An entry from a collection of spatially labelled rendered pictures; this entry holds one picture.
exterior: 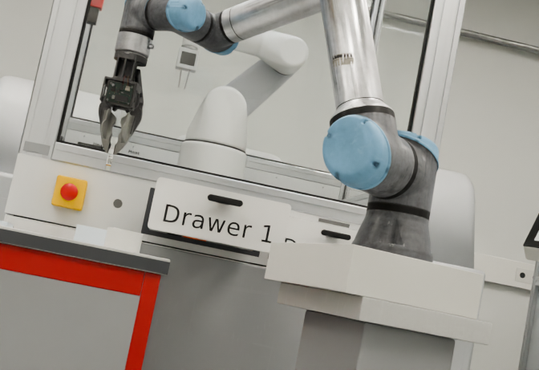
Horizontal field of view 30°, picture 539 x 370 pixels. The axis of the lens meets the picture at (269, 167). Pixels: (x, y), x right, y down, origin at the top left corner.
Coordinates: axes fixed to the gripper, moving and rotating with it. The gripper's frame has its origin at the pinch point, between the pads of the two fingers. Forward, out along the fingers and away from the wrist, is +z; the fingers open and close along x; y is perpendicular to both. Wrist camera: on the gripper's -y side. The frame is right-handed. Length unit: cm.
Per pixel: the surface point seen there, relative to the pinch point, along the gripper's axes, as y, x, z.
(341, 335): 36, 53, 28
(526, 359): -240, 152, 30
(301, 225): -34, 43, 6
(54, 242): 33.1, 0.1, 22.3
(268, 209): -0.1, 35.3, 6.3
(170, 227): 3.4, 16.2, 14.3
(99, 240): 4.1, 2.4, 19.8
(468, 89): -375, 125, -117
